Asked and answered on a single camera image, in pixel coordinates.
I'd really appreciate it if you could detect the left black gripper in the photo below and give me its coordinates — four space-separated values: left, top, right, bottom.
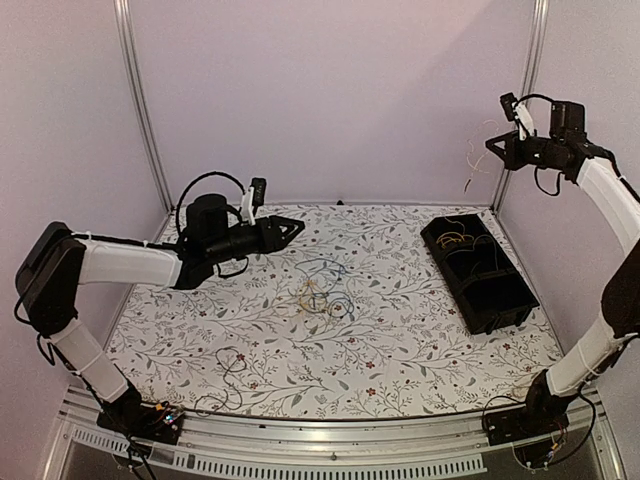
207 215 306 266

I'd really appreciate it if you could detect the white thin cable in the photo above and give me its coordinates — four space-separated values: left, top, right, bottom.
462 119 501 194

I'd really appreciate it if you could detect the long yellow cable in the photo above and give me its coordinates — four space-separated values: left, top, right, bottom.
435 227 494 251

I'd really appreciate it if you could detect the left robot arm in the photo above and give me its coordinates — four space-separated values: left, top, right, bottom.
14 194 305 434

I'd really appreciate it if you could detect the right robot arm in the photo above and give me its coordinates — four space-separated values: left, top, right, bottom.
487 93 639 436

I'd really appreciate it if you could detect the floral table mat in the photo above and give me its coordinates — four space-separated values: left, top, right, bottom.
107 205 561 419

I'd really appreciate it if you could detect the black plastic bin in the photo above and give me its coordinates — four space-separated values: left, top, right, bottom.
420 214 539 335

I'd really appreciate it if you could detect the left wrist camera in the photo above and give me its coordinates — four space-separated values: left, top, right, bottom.
251 177 267 207

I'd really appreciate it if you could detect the tangled cable pile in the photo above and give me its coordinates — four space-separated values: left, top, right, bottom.
272 257 359 331

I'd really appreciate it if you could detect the right aluminium frame post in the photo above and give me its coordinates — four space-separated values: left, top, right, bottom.
490 0 550 211

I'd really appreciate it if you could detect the black cable on mat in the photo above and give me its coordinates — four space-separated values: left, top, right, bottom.
193 345 249 417

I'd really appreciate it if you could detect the aluminium front rail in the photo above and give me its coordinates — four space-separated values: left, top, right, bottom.
43 387 627 479

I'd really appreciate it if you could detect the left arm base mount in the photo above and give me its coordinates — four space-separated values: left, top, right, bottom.
97 386 184 445

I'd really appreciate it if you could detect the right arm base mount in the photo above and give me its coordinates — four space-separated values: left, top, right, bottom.
481 391 597 469

